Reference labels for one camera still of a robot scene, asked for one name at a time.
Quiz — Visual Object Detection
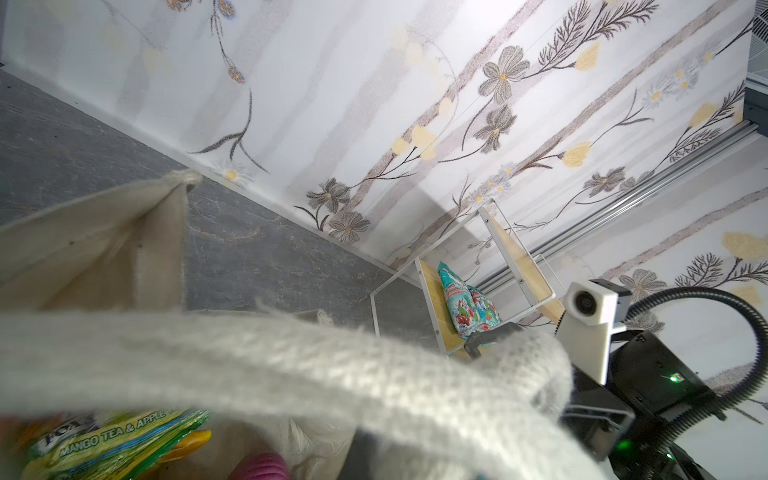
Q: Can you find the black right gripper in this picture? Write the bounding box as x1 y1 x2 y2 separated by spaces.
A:
560 329 725 462

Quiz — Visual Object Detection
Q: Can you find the purple onion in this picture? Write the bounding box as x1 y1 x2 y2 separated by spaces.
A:
229 452 290 480

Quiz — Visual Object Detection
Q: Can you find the green snack bag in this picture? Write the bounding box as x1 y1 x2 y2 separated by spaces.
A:
20 410 210 479

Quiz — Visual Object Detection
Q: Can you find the cream canvas tote bag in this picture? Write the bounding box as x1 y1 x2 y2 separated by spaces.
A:
1 170 603 479

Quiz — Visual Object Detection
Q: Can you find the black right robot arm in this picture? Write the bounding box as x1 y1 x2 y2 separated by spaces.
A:
555 279 767 479

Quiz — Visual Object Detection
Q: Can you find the red green candy bag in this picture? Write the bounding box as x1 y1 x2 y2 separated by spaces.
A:
438 262 501 340

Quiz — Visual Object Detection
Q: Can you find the white wooden shelf rack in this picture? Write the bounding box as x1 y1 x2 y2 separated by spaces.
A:
370 200 565 360

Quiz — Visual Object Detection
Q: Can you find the white ceiling air vent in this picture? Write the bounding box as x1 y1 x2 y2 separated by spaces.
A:
748 0 768 84

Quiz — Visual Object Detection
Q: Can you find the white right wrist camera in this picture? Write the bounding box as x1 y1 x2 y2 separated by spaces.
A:
555 279 632 385

